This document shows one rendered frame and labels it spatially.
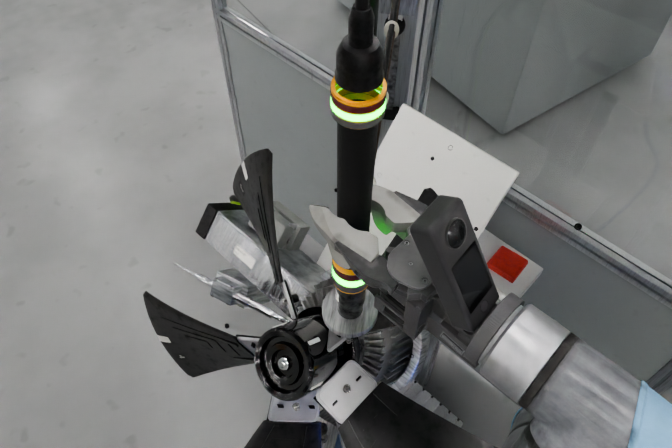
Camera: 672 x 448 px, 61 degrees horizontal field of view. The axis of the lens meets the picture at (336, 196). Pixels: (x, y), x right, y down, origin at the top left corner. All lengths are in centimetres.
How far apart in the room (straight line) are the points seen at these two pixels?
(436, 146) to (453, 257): 64
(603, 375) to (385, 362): 62
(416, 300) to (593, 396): 16
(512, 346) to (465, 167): 61
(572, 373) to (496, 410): 181
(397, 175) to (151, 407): 150
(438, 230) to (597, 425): 19
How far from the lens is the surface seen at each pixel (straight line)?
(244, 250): 119
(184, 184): 286
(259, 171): 97
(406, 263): 52
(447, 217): 45
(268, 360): 98
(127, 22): 401
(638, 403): 50
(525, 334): 50
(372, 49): 42
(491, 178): 105
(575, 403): 50
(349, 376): 99
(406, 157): 111
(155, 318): 119
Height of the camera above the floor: 210
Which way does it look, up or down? 51 degrees down
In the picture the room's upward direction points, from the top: straight up
